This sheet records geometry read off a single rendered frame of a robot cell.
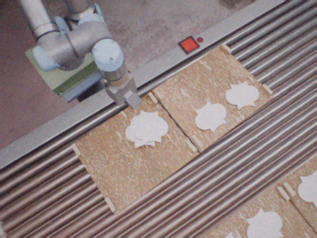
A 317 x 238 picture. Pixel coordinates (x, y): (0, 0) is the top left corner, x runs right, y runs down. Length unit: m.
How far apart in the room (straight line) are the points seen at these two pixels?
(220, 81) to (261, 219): 0.60
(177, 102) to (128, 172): 0.37
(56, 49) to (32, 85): 1.80
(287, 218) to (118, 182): 0.66
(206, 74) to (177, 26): 1.39
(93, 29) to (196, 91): 0.61
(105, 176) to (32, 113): 1.43
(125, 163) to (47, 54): 0.56
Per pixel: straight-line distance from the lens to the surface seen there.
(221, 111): 1.26
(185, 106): 1.26
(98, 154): 1.23
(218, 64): 1.38
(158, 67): 1.38
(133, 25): 2.73
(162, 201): 1.18
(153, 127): 1.17
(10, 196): 1.35
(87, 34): 0.85
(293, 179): 1.27
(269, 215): 1.21
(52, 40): 0.86
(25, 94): 2.63
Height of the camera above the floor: 2.09
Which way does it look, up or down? 68 degrees down
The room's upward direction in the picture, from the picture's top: 8 degrees counter-clockwise
